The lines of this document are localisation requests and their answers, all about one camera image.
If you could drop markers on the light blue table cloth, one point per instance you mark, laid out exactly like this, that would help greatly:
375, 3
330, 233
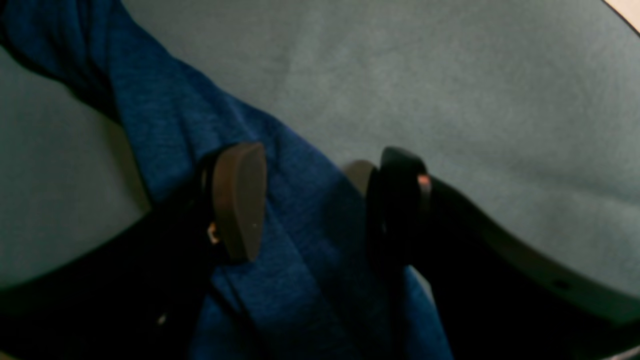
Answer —
530, 108

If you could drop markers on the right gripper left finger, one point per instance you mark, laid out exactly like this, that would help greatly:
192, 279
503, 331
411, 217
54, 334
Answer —
139, 296

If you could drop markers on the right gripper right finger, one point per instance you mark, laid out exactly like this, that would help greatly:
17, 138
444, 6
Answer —
497, 298

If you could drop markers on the dark blue t-shirt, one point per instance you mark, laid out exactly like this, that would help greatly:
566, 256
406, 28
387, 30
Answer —
310, 294

